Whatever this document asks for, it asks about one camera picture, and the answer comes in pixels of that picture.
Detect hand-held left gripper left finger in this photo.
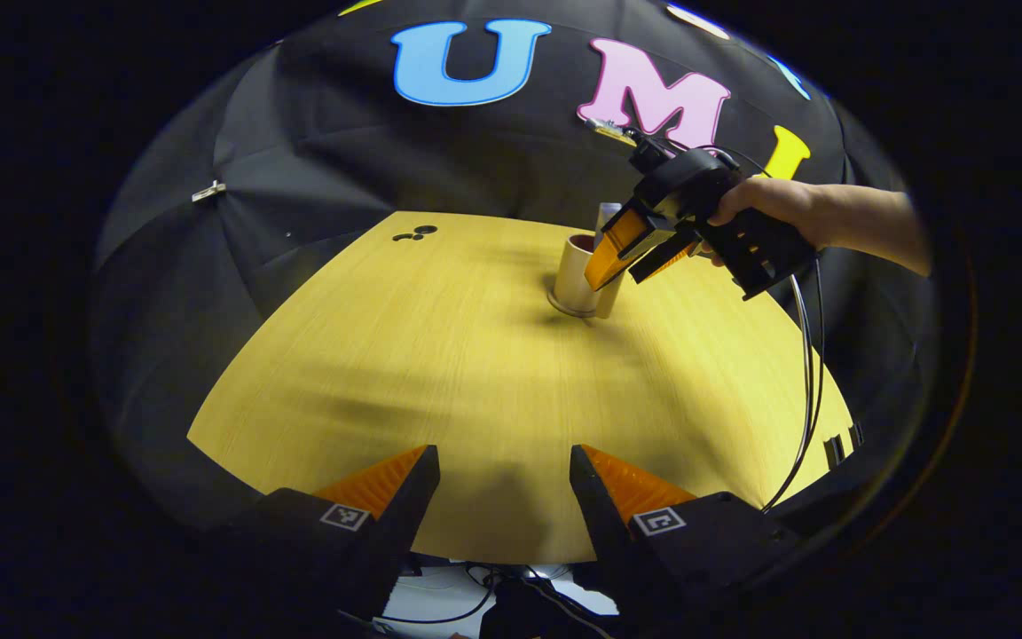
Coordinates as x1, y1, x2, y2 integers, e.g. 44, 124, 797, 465
209, 445, 441, 622

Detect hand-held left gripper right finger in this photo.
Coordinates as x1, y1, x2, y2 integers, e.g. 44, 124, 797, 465
570, 444, 809, 622

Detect beige cup with handle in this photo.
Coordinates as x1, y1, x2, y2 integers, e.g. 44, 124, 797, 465
549, 233, 627, 320

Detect black backdrop cloth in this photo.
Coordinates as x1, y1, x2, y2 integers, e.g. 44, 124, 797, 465
90, 0, 938, 533

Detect dark tangled cables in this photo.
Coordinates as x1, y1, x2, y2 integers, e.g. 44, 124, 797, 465
378, 561, 618, 639

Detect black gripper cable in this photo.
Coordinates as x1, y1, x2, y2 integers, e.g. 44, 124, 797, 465
761, 273, 815, 516
777, 257, 829, 498

